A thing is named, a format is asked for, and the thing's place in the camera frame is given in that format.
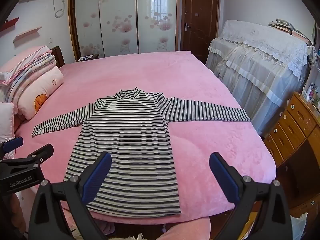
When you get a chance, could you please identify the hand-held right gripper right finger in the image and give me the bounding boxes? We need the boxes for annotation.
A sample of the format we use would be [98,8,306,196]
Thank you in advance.
[209,152,293,240]

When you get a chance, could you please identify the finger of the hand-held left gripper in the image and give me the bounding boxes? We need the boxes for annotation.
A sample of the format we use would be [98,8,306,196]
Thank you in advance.
[0,137,24,158]
[0,144,54,173]

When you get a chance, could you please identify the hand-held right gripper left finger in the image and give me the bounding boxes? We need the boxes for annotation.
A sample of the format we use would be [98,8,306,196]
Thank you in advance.
[27,152,112,240]

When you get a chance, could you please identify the black white striped sweater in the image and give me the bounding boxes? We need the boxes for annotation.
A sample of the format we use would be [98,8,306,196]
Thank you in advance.
[32,87,251,217]

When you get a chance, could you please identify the person's left forearm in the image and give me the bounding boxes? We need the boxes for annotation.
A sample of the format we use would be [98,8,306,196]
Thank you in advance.
[0,192,27,236]

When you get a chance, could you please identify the pink pillow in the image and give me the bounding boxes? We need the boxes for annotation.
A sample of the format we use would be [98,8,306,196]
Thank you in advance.
[0,102,18,153]

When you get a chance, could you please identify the pink bed sheet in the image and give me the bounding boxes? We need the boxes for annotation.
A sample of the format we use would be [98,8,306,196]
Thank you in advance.
[14,50,277,227]

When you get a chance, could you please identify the white pillow orange print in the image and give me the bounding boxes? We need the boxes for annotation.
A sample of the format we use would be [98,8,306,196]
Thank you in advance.
[16,66,64,120]

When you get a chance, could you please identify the pink fleece cloth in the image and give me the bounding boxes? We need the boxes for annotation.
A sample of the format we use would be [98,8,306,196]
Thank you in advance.
[60,202,211,240]

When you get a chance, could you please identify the folded pink striped quilts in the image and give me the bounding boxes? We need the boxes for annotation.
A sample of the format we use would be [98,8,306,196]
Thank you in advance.
[0,45,57,103]

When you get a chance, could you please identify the wooden dresser with drawers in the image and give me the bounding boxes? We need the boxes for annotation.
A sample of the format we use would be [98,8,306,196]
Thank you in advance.
[264,91,320,218]

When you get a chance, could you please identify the white plastic bag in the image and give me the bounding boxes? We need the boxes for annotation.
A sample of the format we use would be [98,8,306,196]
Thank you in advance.
[290,212,309,240]

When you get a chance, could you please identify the dark wooden headboard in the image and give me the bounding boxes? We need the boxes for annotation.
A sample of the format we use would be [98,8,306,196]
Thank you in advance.
[50,46,65,68]

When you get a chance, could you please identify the group of toiletry bottles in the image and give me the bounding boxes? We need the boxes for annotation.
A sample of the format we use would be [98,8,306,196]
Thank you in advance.
[301,76,320,103]

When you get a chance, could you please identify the floral sliding door wardrobe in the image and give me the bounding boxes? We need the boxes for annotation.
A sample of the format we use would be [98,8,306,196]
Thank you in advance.
[68,0,181,62]

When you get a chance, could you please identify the brown wooden door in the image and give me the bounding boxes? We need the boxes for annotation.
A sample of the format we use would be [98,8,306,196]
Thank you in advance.
[181,0,220,58]

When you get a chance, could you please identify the stack of books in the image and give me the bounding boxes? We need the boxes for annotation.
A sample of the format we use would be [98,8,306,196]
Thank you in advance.
[269,18,313,46]

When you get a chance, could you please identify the pink wall shelf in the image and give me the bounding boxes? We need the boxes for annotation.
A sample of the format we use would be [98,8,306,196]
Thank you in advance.
[13,26,42,42]

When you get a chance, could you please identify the red wall shelf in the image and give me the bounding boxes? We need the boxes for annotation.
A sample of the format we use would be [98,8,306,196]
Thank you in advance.
[0,17,20,32]

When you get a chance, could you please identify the white air conditioner cable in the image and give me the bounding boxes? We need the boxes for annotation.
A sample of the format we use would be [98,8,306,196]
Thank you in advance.
[53,0,65,19]

